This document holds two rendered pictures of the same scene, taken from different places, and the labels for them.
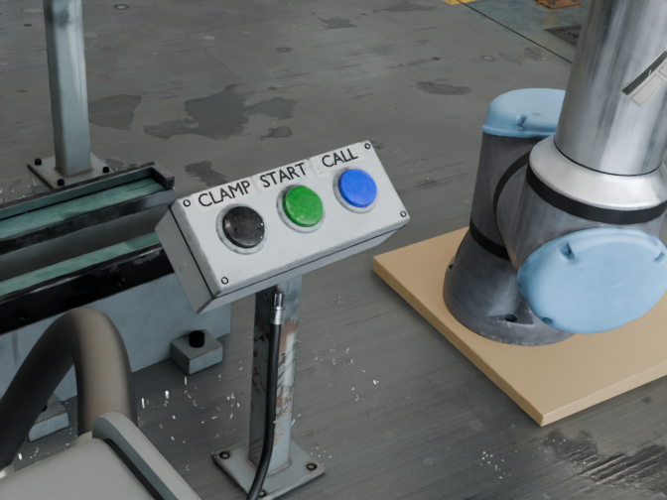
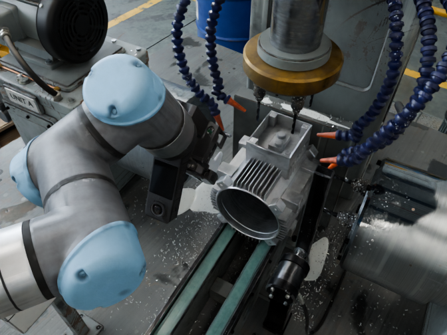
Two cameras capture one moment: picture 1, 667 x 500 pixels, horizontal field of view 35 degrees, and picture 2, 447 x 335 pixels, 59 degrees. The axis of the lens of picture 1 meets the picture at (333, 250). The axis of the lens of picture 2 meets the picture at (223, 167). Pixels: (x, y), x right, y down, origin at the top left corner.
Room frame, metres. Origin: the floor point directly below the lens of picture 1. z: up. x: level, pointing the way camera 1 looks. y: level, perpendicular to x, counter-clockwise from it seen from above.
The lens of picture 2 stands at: (1.06, 0.24, 1.71)
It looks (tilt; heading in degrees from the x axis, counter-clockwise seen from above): 47 degrees down; 161
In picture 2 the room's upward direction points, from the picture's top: straight up
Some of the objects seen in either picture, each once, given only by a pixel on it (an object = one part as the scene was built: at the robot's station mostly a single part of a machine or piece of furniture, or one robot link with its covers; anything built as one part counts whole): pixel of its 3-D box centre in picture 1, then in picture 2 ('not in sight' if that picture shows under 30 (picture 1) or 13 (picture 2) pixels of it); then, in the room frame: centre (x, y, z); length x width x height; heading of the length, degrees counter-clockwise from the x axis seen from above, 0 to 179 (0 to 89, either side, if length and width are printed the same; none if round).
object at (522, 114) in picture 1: (542, 164); not in sight; (0.88, -0.19, 0.98); 0.13 x 0.12 x 0.14; 7
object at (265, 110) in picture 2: not in sight; (292, 153); (0.42, 0.65, 0.97); 0.30 x 0.11 x 0.34; 42
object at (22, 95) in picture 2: not in sight; (80, 111); (0.08, 0.13, 0.99); 0.35 x 0.31 x 0.37; 42
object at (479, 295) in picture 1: (522, 260); not in sight; (0.89, -0.19, 0.87); 0.15 x 0.15 x 0.10
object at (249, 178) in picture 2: not in sight; (267, 184); (0.53, 0.52, 1.02); 0.20 x 0.19 x 0.19; 131
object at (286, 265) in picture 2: not in sight; (328, 242); (0.67, 0.63, 0.92); 0.45 x 0.13 x 0.24; 132
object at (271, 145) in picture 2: not in sight; (278, 145); (0.51, 0.55, 1.11); 0.12 x 0.11 x 0.07; 131
